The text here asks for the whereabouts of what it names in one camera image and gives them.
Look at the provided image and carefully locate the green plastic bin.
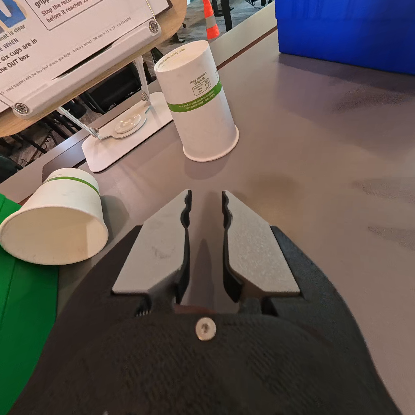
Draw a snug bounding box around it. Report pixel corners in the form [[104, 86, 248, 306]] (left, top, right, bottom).
[[0, 193, 59, 415]]

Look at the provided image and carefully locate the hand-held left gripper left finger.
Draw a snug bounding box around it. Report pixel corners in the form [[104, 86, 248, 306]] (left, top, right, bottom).
[[112, 189, 193, 304]]

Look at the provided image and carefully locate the white sheet holder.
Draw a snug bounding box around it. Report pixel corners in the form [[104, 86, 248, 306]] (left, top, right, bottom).
[[0, 23, 162, 120]]

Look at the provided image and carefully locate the dark green chair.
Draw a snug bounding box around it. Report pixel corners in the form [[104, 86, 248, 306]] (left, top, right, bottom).
[[0, 156, 23, 182]]

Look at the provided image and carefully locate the orange traffic cone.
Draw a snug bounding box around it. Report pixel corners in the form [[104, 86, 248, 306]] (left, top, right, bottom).
[[203, 0, 220, 40]]

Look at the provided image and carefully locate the blue plastic bin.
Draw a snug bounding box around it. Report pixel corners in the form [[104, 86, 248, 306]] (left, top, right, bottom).
[[275, 0, 415, 76]]

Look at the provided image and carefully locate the white paper cup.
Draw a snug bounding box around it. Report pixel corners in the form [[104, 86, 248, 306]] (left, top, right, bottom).
[[0, 168, 109, 266], [154, 40, 240, 162]]

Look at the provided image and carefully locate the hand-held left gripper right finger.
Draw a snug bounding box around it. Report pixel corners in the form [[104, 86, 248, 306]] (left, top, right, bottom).
[[221, 190, 301, 304]]

